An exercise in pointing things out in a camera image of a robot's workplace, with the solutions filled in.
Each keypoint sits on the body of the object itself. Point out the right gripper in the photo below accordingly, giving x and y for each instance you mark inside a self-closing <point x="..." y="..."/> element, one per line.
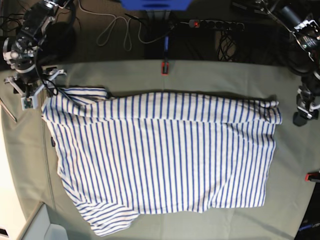
<point x="35" y="85"/>

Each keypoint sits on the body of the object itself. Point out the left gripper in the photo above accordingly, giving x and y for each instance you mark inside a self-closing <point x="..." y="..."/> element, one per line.
<point x="307" y="108"/>

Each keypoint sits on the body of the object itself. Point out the blue white striped t-shirt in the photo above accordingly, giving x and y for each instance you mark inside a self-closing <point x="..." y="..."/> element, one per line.
<point x="159" y="153"/>

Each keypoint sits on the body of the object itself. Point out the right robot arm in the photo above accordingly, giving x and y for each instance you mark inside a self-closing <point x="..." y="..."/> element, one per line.
<point x="21" y="52"/>

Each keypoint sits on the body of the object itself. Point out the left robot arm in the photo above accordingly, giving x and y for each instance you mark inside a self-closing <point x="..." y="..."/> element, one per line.
<point x="297" y="18"/>

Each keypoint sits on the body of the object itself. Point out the metal rod on table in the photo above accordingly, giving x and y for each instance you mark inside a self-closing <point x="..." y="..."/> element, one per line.
<point x="2" y="104"/>

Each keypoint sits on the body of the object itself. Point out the green table cloth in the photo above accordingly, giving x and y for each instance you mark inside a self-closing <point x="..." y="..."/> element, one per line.
<point x="28" y="162"/>

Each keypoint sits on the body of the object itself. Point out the black round stand base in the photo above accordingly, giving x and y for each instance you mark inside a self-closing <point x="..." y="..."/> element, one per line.
<point x="60" y="42"/>

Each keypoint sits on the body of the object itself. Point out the red black clamp right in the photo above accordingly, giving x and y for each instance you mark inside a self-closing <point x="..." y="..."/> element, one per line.
<point x="313" y="177"/>

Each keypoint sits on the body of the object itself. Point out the red black clamp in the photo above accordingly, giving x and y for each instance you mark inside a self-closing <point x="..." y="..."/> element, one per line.
<point x="313" y="177"/>
<point x="165" y="62"/>

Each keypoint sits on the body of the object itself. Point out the white power strip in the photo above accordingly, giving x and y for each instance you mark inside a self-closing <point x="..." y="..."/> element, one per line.
<point x="217" y="25"/>

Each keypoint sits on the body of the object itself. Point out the red black clamp middle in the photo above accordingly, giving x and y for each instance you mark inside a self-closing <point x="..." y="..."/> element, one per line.
<point x="165" y="62"/>

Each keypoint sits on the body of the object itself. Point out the white plastic bin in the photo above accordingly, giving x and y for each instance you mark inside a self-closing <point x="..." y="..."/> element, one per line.
<point x="39" y="227"/>

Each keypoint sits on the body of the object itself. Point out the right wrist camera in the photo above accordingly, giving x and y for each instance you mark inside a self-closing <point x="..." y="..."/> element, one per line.
<point x="29" y="103"/>

